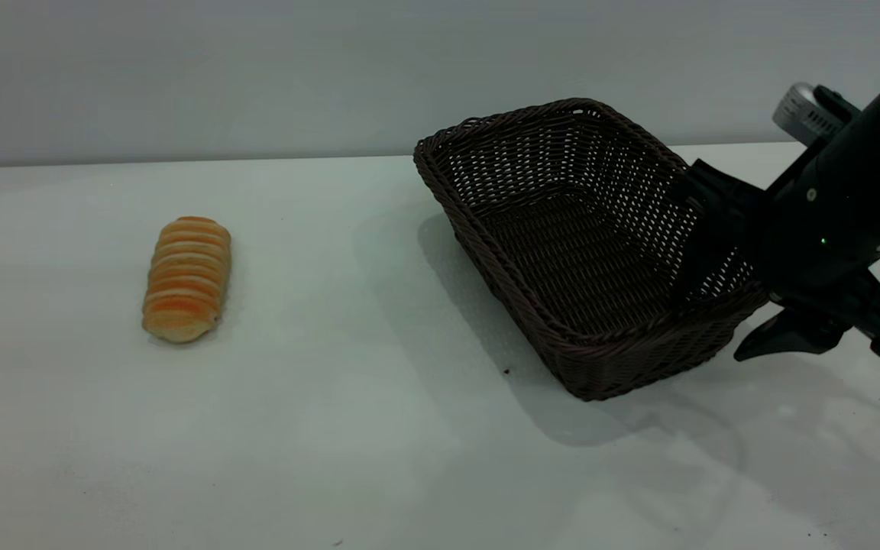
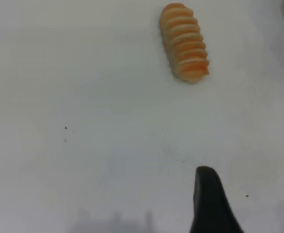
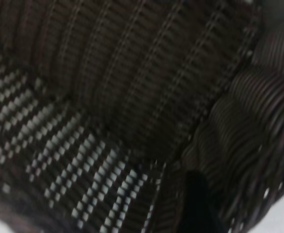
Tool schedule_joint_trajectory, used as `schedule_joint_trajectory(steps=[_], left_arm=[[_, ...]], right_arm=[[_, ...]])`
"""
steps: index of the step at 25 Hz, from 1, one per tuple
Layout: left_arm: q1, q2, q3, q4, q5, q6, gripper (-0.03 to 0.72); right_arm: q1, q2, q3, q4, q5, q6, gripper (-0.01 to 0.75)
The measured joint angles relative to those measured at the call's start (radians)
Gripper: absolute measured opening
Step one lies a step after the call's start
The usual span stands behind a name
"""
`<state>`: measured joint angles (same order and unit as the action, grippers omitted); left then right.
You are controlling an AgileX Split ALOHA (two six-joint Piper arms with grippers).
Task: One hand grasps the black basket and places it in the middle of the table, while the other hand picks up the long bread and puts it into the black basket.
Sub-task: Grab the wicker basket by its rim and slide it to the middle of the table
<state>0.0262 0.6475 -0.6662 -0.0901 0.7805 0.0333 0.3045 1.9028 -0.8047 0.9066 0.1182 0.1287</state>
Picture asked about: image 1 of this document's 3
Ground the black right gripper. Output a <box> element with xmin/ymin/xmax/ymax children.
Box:
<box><xmin>675</xmin><ymin>137</ymin><xmax>880</xmax><ymax>361</ymax></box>

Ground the dark brown woven wicker basket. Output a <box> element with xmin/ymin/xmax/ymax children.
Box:
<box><xmin>412</xmin><ymin>98</ymin><xmax>774</xmax><ymax>403</ymax></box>

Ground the ridged golden bread loaf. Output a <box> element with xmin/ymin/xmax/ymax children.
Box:
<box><xmin>141</xmin><ymin>216</ymin><xmax>233</xmax><ymax>345</ymax></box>

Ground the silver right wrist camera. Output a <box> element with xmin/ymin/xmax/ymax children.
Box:
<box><xmin>772</xmin><ymin>82</ymin><xmax>861</xmax><ymax>146</ymax></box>

